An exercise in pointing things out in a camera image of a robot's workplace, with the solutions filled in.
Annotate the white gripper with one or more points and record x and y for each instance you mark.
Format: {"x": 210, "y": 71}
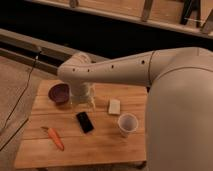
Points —
{"x": 82, "y": 93}

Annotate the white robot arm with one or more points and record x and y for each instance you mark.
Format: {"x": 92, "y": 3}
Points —
{"x": 179, "y": 108}

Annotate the purple ceramic bowl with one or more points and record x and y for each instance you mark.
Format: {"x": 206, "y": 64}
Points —
{"x": 59, "y": 93}

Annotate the black smartphone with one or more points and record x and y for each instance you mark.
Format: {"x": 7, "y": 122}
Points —
{"x": 84, "y": 122}

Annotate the white sponge block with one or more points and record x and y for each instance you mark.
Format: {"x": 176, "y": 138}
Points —
{"x": 114, "y": 107}

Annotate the wooden table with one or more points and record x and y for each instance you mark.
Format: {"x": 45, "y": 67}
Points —
{"x": 103, "y": 145}

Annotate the orange carrot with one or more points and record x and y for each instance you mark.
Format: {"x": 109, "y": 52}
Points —
{"x": 52, "y": 133}

